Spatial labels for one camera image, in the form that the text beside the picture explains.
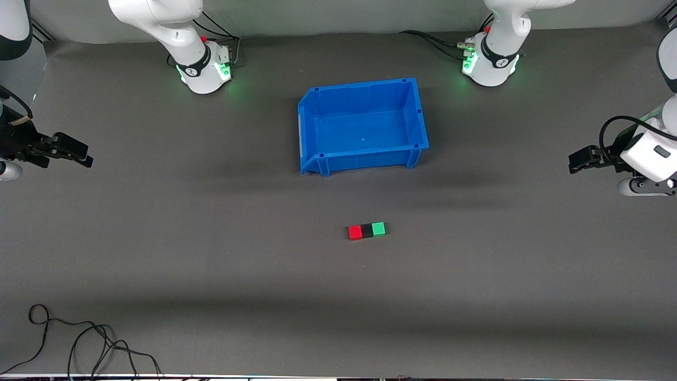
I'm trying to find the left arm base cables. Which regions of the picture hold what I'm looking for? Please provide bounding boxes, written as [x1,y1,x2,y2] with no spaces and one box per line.
[399,21,495,60]

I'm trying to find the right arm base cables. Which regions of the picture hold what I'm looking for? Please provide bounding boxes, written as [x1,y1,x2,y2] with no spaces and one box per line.
[167,11,242,68]

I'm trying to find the blue plastic storage bin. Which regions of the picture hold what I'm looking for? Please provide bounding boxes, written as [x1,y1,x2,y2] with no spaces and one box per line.
[297,77,429,177]

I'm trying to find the loose thin black cable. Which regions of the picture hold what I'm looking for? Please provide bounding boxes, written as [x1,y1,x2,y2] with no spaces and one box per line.
[0,304,162,379]

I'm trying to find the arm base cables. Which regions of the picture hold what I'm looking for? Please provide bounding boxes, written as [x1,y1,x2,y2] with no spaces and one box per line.
[399,21,495,60]
[167,11,242,68]

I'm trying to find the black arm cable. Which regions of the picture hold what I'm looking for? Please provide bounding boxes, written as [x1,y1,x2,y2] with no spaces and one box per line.
[599,115,677,160]
[0,85,34,120]

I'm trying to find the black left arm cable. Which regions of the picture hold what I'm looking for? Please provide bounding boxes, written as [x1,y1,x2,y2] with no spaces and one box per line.
[599,115,677,160]

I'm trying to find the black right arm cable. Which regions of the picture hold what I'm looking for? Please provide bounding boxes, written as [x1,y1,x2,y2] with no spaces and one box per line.
[0,85,34,120]

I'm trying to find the dark grey table cloth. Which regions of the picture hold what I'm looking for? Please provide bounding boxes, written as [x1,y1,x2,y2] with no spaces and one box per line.
[0,19,677,377]

